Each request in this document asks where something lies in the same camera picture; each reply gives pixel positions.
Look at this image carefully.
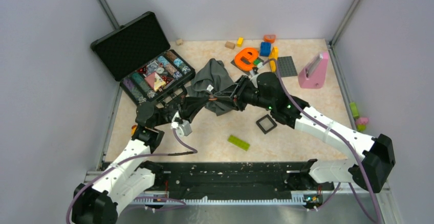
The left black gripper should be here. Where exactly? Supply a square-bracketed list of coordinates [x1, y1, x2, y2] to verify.
[153, 95, 211, 127]

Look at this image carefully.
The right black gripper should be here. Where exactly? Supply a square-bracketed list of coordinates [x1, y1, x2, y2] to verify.
[213, 76, 273, 112]

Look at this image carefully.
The grey t-shirt garment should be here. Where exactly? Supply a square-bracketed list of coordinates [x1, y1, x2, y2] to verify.
[186, 58, 234, 97]

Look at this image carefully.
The black square frame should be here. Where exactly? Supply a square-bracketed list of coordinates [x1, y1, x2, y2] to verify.
[256, 115, 277, 135]

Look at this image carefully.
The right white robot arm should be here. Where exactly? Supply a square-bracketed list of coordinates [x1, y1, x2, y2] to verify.
[214, 72, 396, 193]

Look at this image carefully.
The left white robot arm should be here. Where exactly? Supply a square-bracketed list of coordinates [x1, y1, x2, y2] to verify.
[66, 96, 214, 223]

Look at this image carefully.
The lime green lego brick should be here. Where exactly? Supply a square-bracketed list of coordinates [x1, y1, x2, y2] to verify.
[227, 135, 250, 151]

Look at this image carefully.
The pink yellow card box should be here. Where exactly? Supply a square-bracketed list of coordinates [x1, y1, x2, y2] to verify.
[145, 72, 167, 92]

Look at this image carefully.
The small dark grey baseplate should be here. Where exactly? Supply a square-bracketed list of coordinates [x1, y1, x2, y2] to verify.
[231, 55, 265, 76]

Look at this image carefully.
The tan wooden block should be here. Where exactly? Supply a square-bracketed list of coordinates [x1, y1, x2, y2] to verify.
[225, 41, 236, 50]

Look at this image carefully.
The small yellow block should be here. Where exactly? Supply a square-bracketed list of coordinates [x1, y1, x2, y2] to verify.
[236, 37, 244, 47]

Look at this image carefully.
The yellow red toy car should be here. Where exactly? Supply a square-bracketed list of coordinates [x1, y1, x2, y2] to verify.
[131, 125, 137, 136]

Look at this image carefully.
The blue lego block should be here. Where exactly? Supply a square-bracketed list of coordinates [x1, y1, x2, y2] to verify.
[259, 41, 272, 57]

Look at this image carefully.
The yellow upright lego block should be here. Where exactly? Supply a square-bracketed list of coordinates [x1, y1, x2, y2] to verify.
[268, 47, 278, 73]

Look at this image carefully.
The large grey lego baseplate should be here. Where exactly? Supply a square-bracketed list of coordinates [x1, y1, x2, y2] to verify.
[277, 56, 298, 78]

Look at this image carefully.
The small beige wooden cube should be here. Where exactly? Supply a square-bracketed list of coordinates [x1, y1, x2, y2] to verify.
[176, 39, 183, 46]

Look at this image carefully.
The orange curved toy piece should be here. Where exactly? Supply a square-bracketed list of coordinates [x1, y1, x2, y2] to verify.
[263, 34, 276, 43]

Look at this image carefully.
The black open poker chip case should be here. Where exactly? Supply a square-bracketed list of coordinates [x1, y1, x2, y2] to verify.
[90, 11, 196, 106]

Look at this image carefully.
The pink wedge stand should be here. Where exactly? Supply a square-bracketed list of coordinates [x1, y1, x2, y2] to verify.
[297, 52, 330, 89]

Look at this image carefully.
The green block outside table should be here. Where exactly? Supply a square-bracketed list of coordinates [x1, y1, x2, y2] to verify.
[349, 102, 360, 119]

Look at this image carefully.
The pink block outside table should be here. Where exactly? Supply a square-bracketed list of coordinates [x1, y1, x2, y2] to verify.
[355, 117, 369, 125]

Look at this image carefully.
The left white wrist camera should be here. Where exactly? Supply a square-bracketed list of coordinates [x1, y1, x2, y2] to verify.
[171, 111, 192, 137]

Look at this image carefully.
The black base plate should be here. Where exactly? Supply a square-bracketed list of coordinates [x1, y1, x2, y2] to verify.
[140, 161, 335, 200]

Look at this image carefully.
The white cable duct rail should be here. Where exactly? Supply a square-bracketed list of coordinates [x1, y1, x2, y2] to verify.
[131, 194, 307, 206]

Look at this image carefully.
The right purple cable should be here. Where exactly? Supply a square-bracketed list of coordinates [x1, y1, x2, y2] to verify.
[263, 58, 383, 224]

